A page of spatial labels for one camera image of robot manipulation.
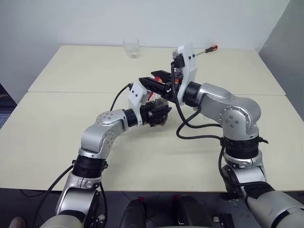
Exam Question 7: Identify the dark blue crate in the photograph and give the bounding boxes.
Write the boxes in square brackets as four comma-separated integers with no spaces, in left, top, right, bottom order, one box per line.
[0,82,18,130]

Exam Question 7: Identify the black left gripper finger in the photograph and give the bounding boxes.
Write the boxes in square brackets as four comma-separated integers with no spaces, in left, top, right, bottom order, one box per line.
[152,106,172,119]
[146,99,170,108]

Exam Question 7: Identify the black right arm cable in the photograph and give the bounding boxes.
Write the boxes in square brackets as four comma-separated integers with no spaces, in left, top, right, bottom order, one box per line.
[170,60,250,198]

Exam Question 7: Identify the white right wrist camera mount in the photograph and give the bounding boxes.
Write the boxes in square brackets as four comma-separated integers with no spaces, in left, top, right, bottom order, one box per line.
[171,42,199,106]

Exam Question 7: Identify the red black handled screwdriver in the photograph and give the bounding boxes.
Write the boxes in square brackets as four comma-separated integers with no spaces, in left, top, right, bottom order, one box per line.
[193,44,219,57]

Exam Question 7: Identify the brown rounded object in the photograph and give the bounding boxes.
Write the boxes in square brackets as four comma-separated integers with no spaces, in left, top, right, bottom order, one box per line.
[10,216,27,228]

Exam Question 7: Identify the dark rounded shape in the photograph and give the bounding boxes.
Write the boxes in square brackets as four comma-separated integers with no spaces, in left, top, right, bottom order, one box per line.
[121,197,147,228]
[174,194,207,228]

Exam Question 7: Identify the clear bottle with red label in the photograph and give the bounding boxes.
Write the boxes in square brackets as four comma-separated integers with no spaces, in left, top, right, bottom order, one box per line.
[146,91,171,128]

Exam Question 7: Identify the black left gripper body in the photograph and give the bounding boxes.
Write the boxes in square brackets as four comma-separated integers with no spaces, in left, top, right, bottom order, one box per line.
[140,104,155,126]

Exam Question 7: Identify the clear glass tumbler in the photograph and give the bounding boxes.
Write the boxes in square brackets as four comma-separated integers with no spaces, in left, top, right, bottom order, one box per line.
[123,37,140,59]

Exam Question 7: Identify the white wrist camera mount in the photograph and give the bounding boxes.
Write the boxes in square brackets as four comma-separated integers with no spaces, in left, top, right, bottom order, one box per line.
[171,42,199,106]
[128,82,152,127]

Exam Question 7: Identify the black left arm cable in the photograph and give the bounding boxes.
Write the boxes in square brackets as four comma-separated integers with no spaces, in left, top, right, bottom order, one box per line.
[20,82,133,221]

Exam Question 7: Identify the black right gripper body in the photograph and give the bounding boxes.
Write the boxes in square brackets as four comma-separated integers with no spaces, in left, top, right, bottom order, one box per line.
[165,67,185,102]

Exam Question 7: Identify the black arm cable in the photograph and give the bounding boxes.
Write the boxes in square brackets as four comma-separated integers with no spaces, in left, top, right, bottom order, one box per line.
[20,82,133,221]
[170,60,250,198]

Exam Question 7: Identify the grey partition panel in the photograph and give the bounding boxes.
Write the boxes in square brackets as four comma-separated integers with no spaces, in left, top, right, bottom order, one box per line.
[257,0,304,95]

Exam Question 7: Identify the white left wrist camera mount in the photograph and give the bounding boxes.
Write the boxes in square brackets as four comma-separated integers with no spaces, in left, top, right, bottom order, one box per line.
[128,82,152,127]

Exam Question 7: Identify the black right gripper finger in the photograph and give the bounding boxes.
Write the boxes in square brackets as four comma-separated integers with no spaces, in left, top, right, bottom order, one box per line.
[151,70,172,81]
[139,77,172,98]

